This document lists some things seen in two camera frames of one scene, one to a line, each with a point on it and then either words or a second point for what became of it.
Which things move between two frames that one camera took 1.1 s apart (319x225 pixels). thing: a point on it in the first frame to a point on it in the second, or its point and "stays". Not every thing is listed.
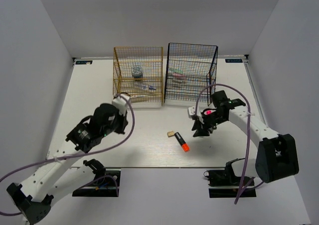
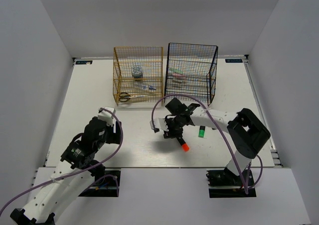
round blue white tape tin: x=136 y=72 stays
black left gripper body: x=120 y=120 to x=110 y=136
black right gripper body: x=210 y=121 to x=175 y=127
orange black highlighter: x=185 y=146 stays
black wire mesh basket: x=191 y=73 stays
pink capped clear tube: x=178 y=74 stays
